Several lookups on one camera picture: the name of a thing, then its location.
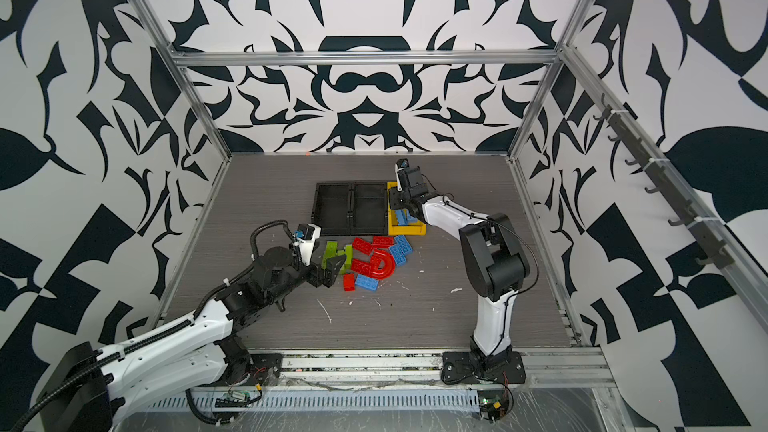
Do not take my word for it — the blue lego long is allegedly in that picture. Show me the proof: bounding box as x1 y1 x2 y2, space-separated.
405 210 418 224

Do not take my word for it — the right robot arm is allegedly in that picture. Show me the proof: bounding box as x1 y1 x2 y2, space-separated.
389 159 531 385

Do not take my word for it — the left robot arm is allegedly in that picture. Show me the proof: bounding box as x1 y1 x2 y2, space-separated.
11 220 346 431

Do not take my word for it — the green lego brick right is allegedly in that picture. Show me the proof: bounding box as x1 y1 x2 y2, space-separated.
337 245 354 274

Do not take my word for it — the green flat lego plate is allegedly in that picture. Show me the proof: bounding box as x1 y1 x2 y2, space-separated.
323 241 338 258

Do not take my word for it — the small red lego brick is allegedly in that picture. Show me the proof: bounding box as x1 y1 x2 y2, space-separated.
343 273 356 292

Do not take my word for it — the yellow bin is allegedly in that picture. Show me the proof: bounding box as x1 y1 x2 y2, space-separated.
387 205 427 236

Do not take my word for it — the red lego brick left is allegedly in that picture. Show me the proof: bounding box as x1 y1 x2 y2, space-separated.
352 237 374 256

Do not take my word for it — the middle black bin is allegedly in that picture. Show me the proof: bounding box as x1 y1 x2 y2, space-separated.
350 182 388 236

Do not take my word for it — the black bin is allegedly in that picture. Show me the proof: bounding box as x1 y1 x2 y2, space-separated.
350 182 388 236
311 182 352 236

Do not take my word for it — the red arch lego piece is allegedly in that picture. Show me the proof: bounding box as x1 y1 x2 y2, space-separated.
351 249 396 280

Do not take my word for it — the red lego brick top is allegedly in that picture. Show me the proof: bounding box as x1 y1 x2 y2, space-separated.
372 236 395 248

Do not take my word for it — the left black bin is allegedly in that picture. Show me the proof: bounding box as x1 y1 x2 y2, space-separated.
311 182 352 236

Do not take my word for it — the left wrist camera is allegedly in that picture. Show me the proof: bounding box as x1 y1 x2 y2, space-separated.
293 223 322 266

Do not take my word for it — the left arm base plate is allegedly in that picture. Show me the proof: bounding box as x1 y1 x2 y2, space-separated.
219 353 284 386

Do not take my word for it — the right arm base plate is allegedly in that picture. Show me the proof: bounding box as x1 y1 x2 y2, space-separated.
440 348 527 385

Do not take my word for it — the wall hook rack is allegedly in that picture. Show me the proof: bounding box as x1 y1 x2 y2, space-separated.
595 105 735 270

